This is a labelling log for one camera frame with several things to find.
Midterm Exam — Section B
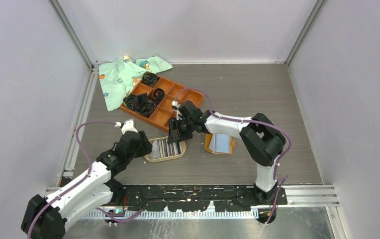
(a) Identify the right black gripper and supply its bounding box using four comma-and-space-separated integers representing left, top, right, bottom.
168, 117, 195, 144

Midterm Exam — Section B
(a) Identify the oval wooden card tray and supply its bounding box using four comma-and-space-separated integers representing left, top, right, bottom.
143, 136, 187, 164

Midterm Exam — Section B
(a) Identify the orange leather card holder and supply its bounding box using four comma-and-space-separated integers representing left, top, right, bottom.
204, 134, 236, 155

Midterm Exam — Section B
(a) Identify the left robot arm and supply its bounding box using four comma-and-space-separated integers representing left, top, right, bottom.
20, 130, 152, 239

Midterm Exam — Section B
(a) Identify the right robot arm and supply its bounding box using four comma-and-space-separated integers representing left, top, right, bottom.
168, 100, 286, 205

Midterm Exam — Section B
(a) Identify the stack of credit cards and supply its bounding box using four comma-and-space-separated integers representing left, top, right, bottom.
149, 138, 183, 160

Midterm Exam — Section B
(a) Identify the rolled dark belt front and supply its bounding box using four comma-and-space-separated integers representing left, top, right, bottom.
136, 93, 158, 118

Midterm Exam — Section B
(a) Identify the rolled dark belt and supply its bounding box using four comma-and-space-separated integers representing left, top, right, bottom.
151, 88, 165, 104
123, 94, 137, 110
136, 93, 158, 118
142, 72, 159, 88

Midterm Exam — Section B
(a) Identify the rolled dark belt left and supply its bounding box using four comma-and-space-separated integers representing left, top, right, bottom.
123, 94, 137, 110

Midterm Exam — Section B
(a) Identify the orange compartment organizer tray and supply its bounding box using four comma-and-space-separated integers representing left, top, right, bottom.
120, 77, 204, 132

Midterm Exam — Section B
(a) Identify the rolled dark belt middle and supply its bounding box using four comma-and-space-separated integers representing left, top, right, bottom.
151, 88, 165, 104

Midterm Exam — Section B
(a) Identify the rolled dark belt top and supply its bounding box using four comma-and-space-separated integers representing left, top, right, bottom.
142, 72, 159, 88

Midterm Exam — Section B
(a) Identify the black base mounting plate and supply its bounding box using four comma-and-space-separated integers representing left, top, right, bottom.
106, 184, 287, 212

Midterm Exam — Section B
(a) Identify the green patterned cloth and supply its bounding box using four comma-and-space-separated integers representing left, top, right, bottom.
99, 55, 173, 112

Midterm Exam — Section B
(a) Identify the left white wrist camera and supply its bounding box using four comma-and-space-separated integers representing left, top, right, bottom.
121, 119, 138, 134

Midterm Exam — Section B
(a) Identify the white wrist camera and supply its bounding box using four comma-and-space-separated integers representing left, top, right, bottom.
121, 119, 138, 134
172, 100, 184, 120

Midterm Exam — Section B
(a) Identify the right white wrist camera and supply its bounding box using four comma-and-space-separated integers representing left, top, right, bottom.
172, 100, 184, 120

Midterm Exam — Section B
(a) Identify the white slotted cable duct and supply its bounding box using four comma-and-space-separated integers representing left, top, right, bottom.
52, 208, 260, 220

